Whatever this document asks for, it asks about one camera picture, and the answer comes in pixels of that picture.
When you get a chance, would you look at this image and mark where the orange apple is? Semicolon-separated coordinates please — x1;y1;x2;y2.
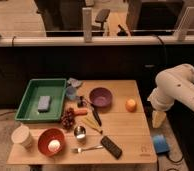
125;99;137;112

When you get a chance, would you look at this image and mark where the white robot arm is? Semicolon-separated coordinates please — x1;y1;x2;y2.
147;64;194;128

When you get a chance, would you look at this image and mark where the small metal cup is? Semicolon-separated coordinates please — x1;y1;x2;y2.
74;126;86;140

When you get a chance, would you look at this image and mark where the blue plastic cup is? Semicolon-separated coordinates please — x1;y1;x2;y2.
66;86;77;100

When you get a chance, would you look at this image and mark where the white paper cup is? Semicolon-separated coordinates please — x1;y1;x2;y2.
11;125;33;148

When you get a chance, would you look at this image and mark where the blue device on floor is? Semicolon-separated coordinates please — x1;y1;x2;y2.
153;135;170;154

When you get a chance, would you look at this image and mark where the black remote control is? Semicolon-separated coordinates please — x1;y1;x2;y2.
100;136;122;159

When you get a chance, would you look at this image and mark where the black marker pen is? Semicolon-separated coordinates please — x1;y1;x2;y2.
92;108;102;126

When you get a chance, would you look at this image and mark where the purple bowl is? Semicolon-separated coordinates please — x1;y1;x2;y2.
89;87;113;107

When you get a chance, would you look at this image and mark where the yellow banana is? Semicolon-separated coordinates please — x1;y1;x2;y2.
82;117;103;134

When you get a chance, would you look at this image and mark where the small dark bottle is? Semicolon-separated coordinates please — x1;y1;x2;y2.
77;96;85;108

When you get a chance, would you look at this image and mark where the orange carrot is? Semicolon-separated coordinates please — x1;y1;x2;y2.
74;109;88;116

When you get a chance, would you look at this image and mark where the silver fork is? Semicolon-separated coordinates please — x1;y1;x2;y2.
71;145;104;153

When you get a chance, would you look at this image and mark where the bunch of dark grapes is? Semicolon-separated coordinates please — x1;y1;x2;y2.
61;108;75;130

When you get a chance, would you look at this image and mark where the green plastic tray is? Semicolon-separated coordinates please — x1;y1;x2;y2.
15;78;67;123

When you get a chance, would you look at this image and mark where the white egg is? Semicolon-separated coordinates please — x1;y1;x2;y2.
48;140;60;152

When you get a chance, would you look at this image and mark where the red bowl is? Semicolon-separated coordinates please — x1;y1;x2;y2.
38;128;65;157

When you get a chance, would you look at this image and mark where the grey blue sponge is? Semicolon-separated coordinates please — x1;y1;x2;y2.
38;96;51;112

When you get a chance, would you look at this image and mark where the black office chair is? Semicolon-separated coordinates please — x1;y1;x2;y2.
92;9;110;32

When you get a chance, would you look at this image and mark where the white right rail post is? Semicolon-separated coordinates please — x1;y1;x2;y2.
174;7;194;41

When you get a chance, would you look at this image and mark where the white rail post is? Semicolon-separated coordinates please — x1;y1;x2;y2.
82;7;92;43
174;7;194;41

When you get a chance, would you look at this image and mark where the white horizontal rail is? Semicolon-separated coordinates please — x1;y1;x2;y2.
0;35;194;47

